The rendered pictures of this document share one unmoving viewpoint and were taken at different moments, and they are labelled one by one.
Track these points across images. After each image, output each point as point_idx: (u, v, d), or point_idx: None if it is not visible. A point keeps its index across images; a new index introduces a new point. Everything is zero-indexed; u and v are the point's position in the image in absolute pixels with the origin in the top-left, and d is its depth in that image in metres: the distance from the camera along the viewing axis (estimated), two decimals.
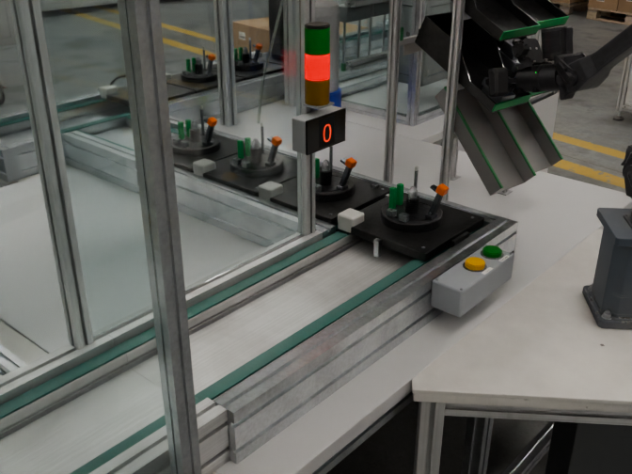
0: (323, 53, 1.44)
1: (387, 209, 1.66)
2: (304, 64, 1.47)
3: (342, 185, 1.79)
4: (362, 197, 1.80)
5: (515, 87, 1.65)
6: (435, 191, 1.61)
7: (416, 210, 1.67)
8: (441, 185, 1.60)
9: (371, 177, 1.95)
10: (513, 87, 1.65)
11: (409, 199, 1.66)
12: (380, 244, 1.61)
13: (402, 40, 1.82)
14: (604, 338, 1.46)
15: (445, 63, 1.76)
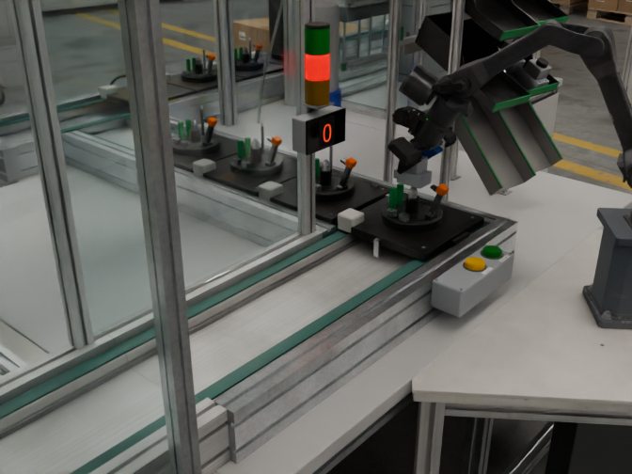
0: (323, 53, 1.44)
1: (387, 209, 1.66)
2: (304, 64, 1.47)
3: (342, 185, 1.79)
4: (362, 197, 1.80)
5: (424, 150, 1.58)
6: (435, 191, 1.61)
7: (416, 210, 1.67)
8: (441, 185, 1.60)
9: (371, 177, 1.95)
10: (422, 150, 1.58)
11: (409, 199, 1.66)
12: (380, 244, 1.61)
13: (402, 40, 1.82)
14: (604, 338, 1.46)
15: (445, 63, 1.76)
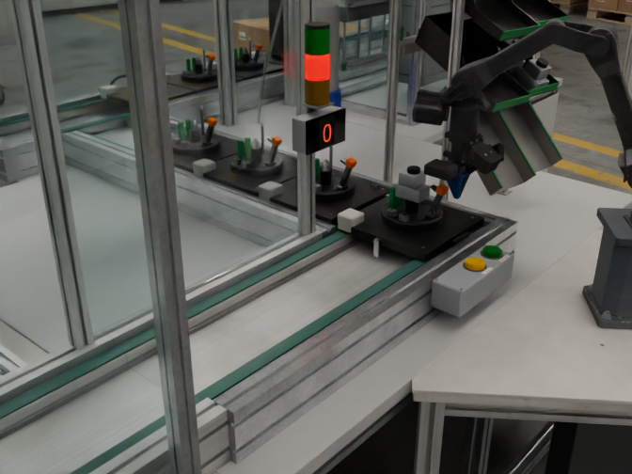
0: (323, 53, 1.44)
1: (387, 209, 1.66)
2: (304, 64, 1.47)
3: (342, 185, 1.79)
4: (362, 197, 1.80)
5: None
6: (435, 191, 1.61)
7: (416, 210, 1.67)
8: (441, 185, 1.60)
9: (371, 177, 1.95)
10: None
11: (409, 199, 1.66)
12: (380, 244, 1.61)
13: (402, 40, 1.82)
14: (604, 338, 1.46)
15: (445, 63, 1.76)
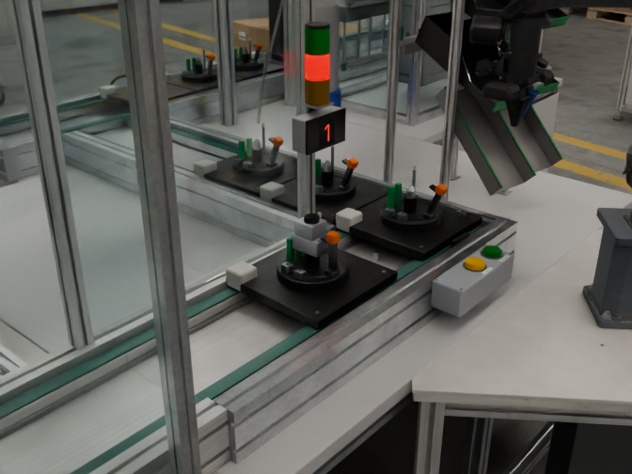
0: (323, 53, 1.44)
1: (282, 263, 1.43)
2: (304, 64, 1.47)
3: (430, 213, 1.64)
4: (450, 227, 1.65)
5: (528, 85, 1.45)
6: (326, 241, 1.39)
7: (316, 264, 1.44)
8: (330, 232, 1.38)
9: (371, 177, 1.95)
10: (527, 86, 1.45)
11: None
12: (379, 257, 1.62)
13: (402, 40, 1.82)
14: (604, 338, 1.46)
15: (445, 63, 1.76)
